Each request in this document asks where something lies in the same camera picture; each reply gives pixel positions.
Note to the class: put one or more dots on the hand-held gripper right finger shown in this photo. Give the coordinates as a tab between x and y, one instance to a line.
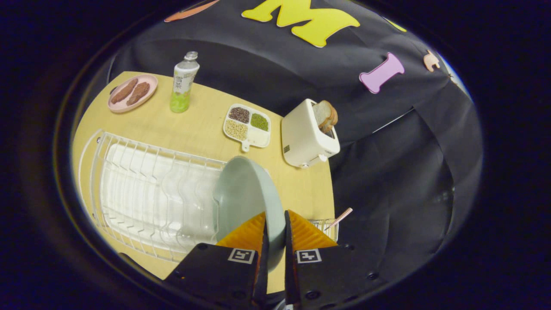
289	275

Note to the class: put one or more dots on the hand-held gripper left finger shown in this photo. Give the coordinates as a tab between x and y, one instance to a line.
262	280

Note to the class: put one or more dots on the light green plate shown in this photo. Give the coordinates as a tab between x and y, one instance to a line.
245	193

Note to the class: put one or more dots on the pink plate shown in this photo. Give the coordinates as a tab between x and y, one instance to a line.
116	106

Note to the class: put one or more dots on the white toaster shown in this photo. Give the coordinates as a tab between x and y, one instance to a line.
301	137

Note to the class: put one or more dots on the white divided tray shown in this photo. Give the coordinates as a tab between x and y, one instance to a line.
260	137

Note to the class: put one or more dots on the black backdrop cloth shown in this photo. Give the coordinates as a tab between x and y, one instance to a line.
387	172

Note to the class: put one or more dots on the pile of yellow soybeans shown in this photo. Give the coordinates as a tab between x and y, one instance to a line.
236	129

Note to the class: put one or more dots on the pile of green beans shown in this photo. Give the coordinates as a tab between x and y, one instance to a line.
259	122

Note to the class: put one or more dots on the brown bread slice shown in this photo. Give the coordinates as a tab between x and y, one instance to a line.
334	118
319	114

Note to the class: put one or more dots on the pile of dark beans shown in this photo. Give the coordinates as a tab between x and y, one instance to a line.
239	115

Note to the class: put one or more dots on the green drink bottle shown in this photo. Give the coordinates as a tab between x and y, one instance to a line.
183	86

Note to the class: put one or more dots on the brown sausage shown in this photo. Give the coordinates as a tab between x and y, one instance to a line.
124	91
138	93

